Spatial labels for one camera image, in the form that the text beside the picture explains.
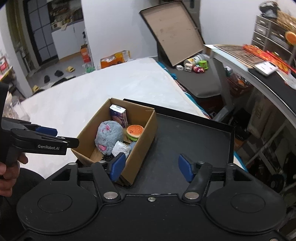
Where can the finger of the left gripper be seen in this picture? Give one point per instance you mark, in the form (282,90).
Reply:
(29,141)
(41,129)

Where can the orange cardboard box on floor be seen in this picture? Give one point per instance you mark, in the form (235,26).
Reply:
(85,53)

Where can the brown cardboard box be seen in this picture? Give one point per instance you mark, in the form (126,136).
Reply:
(87,153)

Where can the orange plush on organizer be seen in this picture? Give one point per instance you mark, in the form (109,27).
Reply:
(290,37)

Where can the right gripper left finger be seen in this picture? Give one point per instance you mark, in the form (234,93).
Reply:
(106,174)

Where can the blue tissue pack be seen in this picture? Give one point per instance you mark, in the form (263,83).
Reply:
(118,114)

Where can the grey drawer organizer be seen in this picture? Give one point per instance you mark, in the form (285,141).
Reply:
(269,36)

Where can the black bench seat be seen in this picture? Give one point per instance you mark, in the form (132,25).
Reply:
(200,85)

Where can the white phone box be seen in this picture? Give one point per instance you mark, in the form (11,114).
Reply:
(266,68)

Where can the wicker basket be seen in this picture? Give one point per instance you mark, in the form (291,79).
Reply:
(286,21)

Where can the orange paper bag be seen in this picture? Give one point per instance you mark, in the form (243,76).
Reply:
(115,59)

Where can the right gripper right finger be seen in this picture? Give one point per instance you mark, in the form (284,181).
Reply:
(197,174)

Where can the black shallow tray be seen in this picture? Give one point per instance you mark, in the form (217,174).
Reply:
(169,133)

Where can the leaning tray lid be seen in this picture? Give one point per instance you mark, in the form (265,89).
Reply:
(174,30)

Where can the white tissue packet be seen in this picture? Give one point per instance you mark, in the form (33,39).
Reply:
(121,147)

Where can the yellow slipper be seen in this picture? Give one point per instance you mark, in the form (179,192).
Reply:
(70,69)

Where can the grey pink plush mouse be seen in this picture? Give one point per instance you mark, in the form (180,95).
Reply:
(108,133)

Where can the plush hamburger toy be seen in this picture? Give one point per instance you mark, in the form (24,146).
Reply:
(133,132)

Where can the person's left hand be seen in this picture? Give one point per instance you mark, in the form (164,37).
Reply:
(10,175)

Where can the blue denim soft pouch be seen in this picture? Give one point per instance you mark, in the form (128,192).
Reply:
(132,145)

